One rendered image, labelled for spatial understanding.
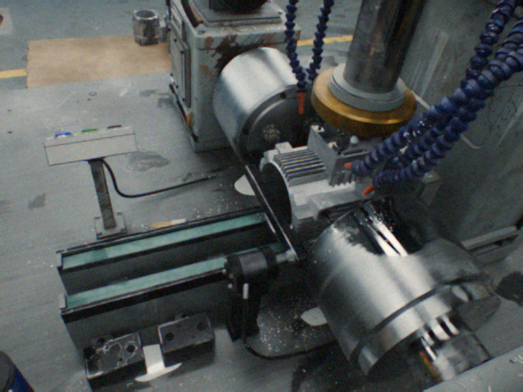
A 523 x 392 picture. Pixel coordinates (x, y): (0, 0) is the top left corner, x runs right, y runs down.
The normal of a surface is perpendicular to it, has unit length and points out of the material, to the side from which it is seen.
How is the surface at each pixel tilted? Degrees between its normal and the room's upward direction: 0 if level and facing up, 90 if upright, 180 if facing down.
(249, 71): 32
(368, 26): 90
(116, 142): 57
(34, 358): 0
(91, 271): 90
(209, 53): 90
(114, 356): 0
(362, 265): 47
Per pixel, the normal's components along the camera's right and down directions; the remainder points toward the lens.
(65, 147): 0.36, 0.18
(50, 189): 0.10, -0.71
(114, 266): 0.37, 0.67
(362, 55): -0.66, 0.47
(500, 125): -0.92, 0.19
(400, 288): -0.46, -0.47
